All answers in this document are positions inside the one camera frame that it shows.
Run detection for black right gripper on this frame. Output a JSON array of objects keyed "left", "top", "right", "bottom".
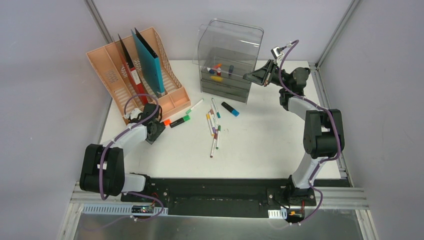
[{"left": 243, "top": 59, "right": 291, "bottom": 90}]

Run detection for dark blue small bottle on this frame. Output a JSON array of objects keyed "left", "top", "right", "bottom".
[{"left": 228, "top": 65, "right": 234, "bottom": 77}]

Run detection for red folder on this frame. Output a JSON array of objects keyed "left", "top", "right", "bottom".
[{"left": 118, "top": 35, "right": 148, "bottom": 94}]

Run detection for smoked clear drawer box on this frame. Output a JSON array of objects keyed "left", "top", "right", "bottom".
[{"left": 192, "top": 18, "right": 264, "bottom": 103}]

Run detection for red orange small bottle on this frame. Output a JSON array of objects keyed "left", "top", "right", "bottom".
[{"left": 212, "top": 63, "right": 222, "bottom": 70}]

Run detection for blue white small bottle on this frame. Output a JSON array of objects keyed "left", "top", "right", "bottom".
[{"left": 206, "top": 67, "right": 215, "bottom": 74}]

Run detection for teal folder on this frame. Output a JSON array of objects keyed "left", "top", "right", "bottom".
[{"left": 131, "top": 28, "right": 166, "bottom": 98}]

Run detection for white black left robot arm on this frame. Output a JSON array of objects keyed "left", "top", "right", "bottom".
[{"left": 79, "top": 103, "right": 166, "bottom": 203}]

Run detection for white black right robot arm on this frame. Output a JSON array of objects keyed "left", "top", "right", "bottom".
[{"left": 243, "top": 60, "right": 345, "bottom": 207}]

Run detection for white marker green caps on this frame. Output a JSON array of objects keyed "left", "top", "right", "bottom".
[{"left": 185, "top": 98, "right": 204, "bottom": 115}]

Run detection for black highlighter blue cap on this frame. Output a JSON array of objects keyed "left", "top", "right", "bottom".
[{"left": 221, "top": 101, "right": 240, "bottom": 117}]

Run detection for white marker yellow caps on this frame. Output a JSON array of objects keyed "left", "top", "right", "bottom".
[{"left": 206, "top": 113, "right": 215, "bottom": 136}]

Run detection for white marker purple cap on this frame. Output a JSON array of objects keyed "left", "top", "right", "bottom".
[{"left": 209, "top": 109, "right": 218, "bottom": 132}]

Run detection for white marker brown cap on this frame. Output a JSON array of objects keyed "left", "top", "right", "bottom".
[{"left": 209, "top": 133, "right": 218, "bottom": 158}]

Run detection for white marker green cap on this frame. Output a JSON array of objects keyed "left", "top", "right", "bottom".
[{"left": 215, "top": 125, "right": 221, "bottom": 150}]

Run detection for peach plastic file organizer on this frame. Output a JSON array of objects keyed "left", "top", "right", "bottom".
[{"left": 86, "top": 27, "right": 191, "bottom": 119}]

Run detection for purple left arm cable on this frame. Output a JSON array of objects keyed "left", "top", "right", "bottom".
[{"left": 81, "top": 94, "right": 165, "bottom": 231}]

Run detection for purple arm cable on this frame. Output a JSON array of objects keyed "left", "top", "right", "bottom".
[
  {"left": 81, "top": 94, "right": 165, "bottom": 231},
  {"left": 268, "top": 39, "right": 342, "bottom": 229}
]

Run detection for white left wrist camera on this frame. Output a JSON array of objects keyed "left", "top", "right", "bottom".
[{"left": 123, "top": 108, "right": 142, "bottom": 121}]

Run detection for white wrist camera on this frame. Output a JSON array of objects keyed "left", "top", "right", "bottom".
[
  {"left": 271, "top": 46, "right": 287, "bottom": 61},
  {"left": 123, "top": 108, "right": 142, "bottom": 121}
]

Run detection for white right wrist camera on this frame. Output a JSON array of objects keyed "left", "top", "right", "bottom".
[{"left": 271, "top": 46, "right": 287, "bottom": 61}]

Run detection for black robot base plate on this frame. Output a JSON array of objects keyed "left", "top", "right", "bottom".
[{"left": 120, "top": 178, "right": 317, "bottom": 218}]

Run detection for aluminium frame rail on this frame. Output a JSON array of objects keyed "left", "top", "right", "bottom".
[{"left": 70, "top": 182, "right": 169, "bottom": 217}]

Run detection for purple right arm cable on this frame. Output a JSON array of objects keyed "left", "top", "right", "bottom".
[{"left": 268, "top": 39, "right": 342, "bottom": 229}]

